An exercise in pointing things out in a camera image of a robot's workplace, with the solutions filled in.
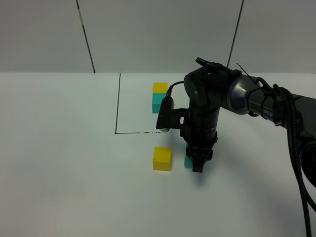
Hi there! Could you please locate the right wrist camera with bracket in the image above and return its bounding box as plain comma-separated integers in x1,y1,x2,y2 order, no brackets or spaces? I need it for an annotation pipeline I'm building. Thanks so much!
156,96,188,132

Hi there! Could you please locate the template teal cube block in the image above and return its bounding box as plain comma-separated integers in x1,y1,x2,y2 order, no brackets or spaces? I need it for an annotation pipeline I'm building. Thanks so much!
152,93,166,114

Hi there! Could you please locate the black braided right cable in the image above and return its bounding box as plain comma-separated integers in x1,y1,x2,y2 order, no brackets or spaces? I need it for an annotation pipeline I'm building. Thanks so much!
271,83,316,237

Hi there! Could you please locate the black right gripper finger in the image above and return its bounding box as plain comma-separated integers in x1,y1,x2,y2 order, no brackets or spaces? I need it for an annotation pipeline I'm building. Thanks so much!
190,148,209,173

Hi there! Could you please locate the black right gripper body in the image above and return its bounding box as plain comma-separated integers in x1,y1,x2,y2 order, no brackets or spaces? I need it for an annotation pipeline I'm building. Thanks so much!
180,103,220,160

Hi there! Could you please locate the template yellow cube block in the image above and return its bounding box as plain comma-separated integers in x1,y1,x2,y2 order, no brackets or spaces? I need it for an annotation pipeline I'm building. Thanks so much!
153,82,168,93

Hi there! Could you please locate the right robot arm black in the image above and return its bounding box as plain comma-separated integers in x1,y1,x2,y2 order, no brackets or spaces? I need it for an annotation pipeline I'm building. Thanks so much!
182,58,316,172

